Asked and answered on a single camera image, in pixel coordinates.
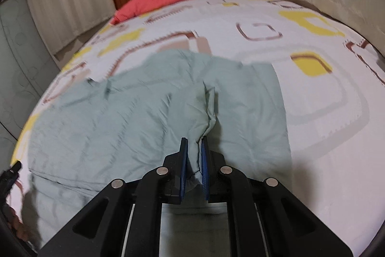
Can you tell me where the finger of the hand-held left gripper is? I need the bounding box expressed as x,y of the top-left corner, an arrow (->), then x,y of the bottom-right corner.
0,161 -> 23,211

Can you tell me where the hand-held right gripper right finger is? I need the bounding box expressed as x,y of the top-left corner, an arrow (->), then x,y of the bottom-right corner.
201,136 -> 355,257

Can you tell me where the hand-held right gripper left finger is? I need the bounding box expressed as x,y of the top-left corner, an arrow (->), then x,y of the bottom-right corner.
39,137 -> 189,257

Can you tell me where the light green puffer jacket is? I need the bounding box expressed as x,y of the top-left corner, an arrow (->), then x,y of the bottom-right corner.
27,49 -> 294,248

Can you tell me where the person's left hand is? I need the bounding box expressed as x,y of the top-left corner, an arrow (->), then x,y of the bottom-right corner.
5,205 -> 34,243

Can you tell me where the frosted glass wardrobe door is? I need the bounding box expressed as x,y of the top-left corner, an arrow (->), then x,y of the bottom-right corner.
0,0 -> 61,181

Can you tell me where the patterned bed sheet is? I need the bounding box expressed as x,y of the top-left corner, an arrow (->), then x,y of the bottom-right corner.
10,0 -> 385,257

